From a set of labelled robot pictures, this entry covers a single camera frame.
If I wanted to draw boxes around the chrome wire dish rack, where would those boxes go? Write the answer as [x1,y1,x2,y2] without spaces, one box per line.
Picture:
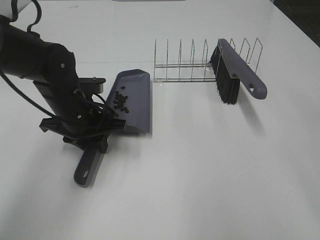
[152,38,264,84]

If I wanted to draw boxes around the grey hand brush black bristles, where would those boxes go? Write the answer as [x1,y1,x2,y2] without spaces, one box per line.
[208,38,268,105]

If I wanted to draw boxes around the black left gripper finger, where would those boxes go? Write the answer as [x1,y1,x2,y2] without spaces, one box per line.
[62,136,87,150]
[96,134,108,153]

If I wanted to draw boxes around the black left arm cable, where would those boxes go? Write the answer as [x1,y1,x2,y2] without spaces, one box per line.
[0,0,118,141]

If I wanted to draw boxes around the grey plastic dustpan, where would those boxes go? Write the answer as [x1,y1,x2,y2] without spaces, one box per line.
[73,68,152,188]

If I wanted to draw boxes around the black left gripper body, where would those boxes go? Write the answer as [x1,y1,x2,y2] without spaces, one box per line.
[39,97,125,146]

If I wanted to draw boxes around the pile of coffee beans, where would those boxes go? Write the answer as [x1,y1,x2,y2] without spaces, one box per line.
[112,85,130,114]

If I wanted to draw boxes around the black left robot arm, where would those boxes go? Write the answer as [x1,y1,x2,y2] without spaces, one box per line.
[0,16,125,153]

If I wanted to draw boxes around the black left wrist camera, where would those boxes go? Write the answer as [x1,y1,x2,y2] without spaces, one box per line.
[78,77,106,94]

